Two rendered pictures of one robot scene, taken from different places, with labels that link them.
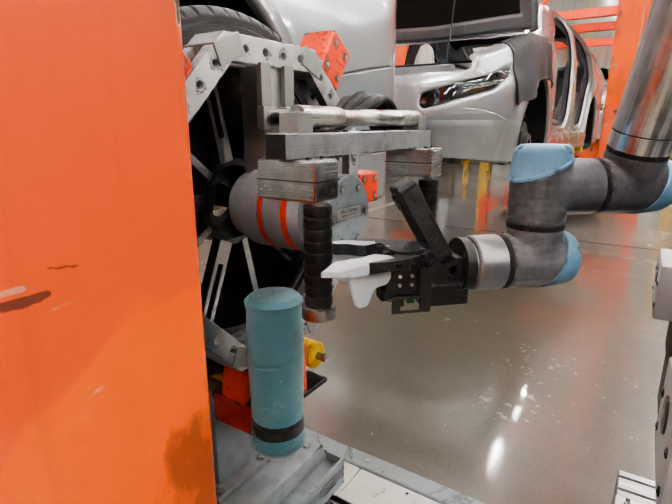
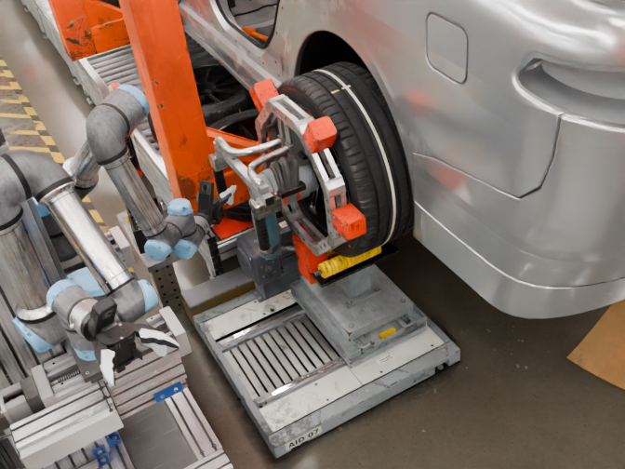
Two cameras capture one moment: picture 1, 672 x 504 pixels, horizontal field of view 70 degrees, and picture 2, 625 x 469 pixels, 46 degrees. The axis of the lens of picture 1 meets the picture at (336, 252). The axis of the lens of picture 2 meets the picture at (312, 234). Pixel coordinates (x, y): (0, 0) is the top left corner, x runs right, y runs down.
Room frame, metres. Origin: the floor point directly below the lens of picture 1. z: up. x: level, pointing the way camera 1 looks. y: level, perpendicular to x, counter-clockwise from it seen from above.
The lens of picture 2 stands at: (2.00, -1.65, 2.28)
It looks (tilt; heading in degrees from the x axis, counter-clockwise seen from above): 39 degrees down; 122
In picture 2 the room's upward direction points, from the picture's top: 8 degrees counter-clockwise
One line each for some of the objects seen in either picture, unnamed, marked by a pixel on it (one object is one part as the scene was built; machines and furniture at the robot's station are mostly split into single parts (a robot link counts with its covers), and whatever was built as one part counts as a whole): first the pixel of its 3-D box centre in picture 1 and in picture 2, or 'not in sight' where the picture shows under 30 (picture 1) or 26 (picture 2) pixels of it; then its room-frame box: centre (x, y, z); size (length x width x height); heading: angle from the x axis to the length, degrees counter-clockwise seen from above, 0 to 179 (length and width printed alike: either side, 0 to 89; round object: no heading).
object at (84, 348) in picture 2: not in sight; (92, 330); (0.90, -0.91, 1.12); 0.11 x 0.08 x 0.11; 72
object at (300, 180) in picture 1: (297, 177); (223, 158); (0.60, 0.05, 0.93); 0.09 x 0.05 x 0.05; 56
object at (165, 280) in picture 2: not in sight; (161, 270); (0.09, 0.08, 0.21); 0.10 x 0.10 x 0.42; 56
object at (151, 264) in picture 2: not in sight; (151, 234); (0.12, 0.06, 0.44); 0.43 x 0.17 x 0.03; 146
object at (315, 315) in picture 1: (318, 258); (220, 184); (0.59, 0.02, 0.83); 0.04 x 0.04 x 0.16
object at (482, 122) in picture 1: (483, 75); not in sight; (5.46, -1.57, 1.49); 4.95 x 1.86 x 1.59; 146
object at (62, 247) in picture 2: not in sight; (59, 235); (0.27, -0.45, 0.87); 0.15 x 0.15 x 0.10
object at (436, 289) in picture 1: (422, 271); (207, 214); (0.61, -0.12, 0.80); 0.12 x 0.08 x 0.09; 102
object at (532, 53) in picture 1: (523, 68); not in sight; (3.56, -1.30, 1.36); 0.71 x 0.30 x 0.51; 146
